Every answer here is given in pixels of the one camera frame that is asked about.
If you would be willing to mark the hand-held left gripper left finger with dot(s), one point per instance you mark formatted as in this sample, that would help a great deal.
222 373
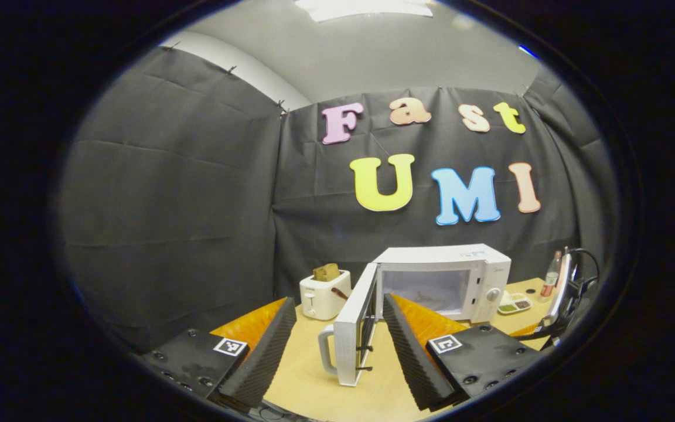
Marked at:
261 363

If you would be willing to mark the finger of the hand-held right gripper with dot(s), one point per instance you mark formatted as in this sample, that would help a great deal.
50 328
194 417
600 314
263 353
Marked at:
526 332

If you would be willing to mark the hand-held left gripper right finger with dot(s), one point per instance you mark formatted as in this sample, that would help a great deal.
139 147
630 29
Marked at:
413 363

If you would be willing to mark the white microwave oven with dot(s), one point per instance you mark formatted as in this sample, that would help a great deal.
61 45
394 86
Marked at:
484 275

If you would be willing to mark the clear red label water bottle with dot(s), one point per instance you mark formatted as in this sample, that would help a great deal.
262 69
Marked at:
550 281

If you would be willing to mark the white divided dish of beans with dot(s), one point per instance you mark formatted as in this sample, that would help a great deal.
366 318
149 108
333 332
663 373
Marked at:
514 303

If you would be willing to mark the white toaster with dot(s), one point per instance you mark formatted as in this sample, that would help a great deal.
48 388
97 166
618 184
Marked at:
323 302

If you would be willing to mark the brown bread slice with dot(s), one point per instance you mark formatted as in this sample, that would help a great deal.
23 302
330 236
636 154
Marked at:
327 272

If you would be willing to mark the black backdrop cloth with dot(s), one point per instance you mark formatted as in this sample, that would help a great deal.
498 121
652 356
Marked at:
167 234

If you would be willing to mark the large ceiling light panel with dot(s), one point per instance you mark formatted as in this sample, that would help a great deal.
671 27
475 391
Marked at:
367 9

